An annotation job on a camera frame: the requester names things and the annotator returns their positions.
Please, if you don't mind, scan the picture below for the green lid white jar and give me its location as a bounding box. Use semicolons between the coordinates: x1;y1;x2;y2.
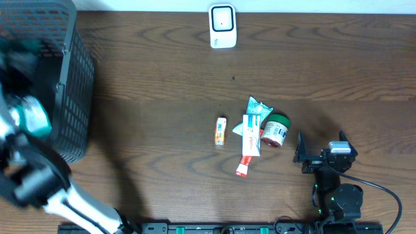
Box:
261;114;291;148

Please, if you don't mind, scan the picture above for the white toothpaste box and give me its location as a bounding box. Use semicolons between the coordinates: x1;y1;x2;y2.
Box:
242;114;261;157

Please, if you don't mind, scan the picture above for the red white sachet stick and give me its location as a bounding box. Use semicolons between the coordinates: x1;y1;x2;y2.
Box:
235;156;253;177

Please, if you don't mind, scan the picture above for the light green wipes packet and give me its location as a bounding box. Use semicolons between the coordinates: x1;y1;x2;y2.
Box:
232;96;273;136

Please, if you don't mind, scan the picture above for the orange Kleenex tissue pack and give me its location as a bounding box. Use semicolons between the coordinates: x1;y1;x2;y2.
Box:
214;117;227;146

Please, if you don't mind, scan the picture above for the green white 3M package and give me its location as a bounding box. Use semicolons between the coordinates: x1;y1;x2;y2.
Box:
9;96;51;137

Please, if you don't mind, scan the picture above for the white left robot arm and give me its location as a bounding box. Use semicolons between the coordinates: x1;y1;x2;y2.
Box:
1;40;142;233

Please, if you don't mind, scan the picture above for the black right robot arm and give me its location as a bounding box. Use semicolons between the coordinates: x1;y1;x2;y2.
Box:
293;131;363;222

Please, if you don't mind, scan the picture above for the white barcode scanner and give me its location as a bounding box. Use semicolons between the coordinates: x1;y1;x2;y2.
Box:
208;4;237;49

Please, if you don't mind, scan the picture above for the grey plastic mesh basket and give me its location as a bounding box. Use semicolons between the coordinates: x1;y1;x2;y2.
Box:
1;0;95;163

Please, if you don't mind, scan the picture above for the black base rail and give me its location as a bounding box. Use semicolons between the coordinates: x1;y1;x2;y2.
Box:
58;222;384;234

